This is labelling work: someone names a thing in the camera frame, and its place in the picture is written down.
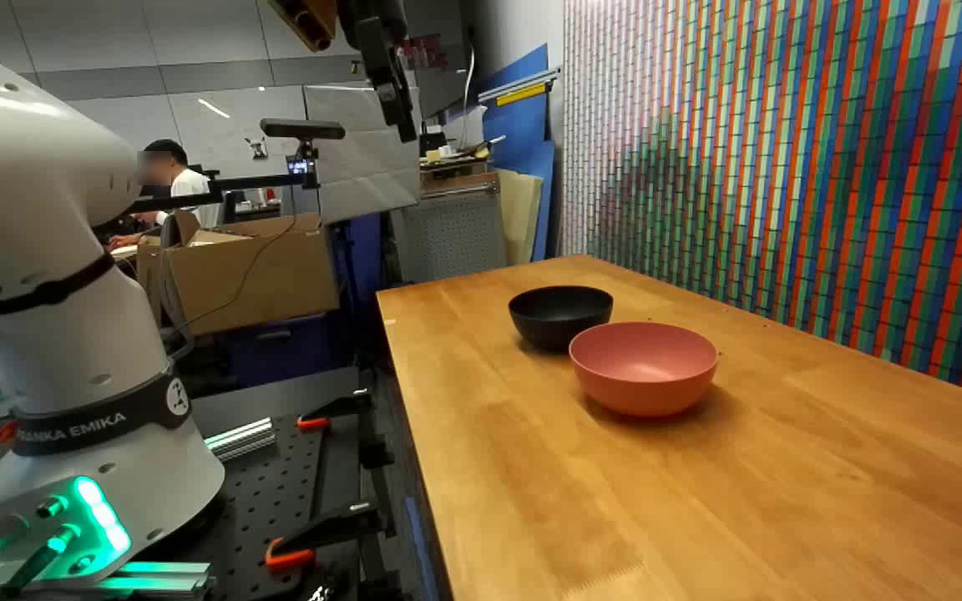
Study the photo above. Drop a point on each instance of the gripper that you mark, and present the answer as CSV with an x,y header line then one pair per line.
x,y
372,12

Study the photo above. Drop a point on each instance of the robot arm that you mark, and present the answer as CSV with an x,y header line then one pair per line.
x,y
47,250

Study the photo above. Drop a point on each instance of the black bowl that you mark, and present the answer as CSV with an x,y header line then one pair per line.
x,y
560,315

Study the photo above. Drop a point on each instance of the pink bowl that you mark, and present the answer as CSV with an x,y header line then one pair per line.
x,y
644,367

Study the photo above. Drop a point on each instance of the grey panel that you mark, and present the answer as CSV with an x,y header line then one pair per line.
x,y
364,167

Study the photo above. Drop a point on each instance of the stack of blue boards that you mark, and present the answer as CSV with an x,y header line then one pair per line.
x,y
523,125

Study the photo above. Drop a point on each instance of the perforated metal cabinet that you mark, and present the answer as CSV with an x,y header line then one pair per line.
x,y
448,229

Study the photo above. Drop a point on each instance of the beige board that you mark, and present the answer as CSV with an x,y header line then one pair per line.
x,y
519,213

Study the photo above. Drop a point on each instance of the person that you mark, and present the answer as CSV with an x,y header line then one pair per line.
x,y
189,188

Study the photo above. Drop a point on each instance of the cardboard box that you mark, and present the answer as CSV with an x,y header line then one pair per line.
x,y
255,271

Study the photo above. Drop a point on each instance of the blue bin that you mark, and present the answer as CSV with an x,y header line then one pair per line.
x,y
281,346

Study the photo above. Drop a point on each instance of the short aluminium profile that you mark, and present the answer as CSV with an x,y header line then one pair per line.
x,y
240,438

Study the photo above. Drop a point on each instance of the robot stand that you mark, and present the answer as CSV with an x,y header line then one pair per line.
x,y
281,492

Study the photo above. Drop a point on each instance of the camera on mount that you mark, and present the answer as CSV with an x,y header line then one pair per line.
x,y
301,129

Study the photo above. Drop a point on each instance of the aluminium rail with yellow strip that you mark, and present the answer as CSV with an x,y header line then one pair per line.
x,y
523,88

